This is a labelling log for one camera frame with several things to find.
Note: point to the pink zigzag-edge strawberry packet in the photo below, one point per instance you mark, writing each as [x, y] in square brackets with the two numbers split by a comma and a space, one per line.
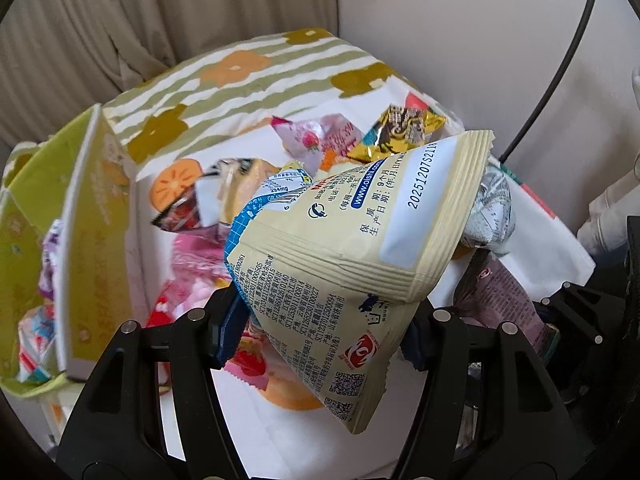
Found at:
[247, 360]

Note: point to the purple white snack packet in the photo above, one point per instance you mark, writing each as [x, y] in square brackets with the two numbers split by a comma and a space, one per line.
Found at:
[50, 255]

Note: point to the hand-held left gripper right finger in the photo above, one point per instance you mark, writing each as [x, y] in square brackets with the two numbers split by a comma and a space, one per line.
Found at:
[414, 347]

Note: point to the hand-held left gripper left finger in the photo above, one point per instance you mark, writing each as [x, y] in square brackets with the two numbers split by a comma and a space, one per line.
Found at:
[232, 321]

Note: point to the green striped floral blanket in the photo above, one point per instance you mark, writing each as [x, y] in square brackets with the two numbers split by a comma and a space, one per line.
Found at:
[225, 95]

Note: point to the pink strawberry snack packet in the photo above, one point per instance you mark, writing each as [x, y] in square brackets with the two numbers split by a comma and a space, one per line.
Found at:
[310, 135]

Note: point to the red black snack packet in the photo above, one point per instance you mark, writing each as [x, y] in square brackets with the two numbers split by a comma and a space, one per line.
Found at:
[180, 212]

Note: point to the cream blue snack bag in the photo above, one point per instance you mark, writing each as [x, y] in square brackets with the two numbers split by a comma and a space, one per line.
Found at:
[350, 240]

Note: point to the white pink snack packet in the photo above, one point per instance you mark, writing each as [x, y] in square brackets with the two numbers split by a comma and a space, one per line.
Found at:
[37, 345]

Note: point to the beige curtain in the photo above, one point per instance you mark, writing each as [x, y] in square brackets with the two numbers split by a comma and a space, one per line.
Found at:
[100, 25]

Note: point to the grey building-print snack packet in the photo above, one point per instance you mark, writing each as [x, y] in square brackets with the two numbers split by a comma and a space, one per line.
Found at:
[492, 205]

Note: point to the pink candy packet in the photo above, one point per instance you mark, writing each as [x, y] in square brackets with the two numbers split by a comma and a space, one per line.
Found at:
[200, 260]

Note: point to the green cardboard box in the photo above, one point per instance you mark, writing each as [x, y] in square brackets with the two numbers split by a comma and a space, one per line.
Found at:
[95, 240]

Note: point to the gold chocolate snack packet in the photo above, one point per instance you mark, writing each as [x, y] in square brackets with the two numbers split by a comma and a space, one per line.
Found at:
[395, 132]

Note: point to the red white candy packet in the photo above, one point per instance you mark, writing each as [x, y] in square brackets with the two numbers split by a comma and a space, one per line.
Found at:
[167, 305]

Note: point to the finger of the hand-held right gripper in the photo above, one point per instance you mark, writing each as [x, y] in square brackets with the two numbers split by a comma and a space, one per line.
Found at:
[575, 317]

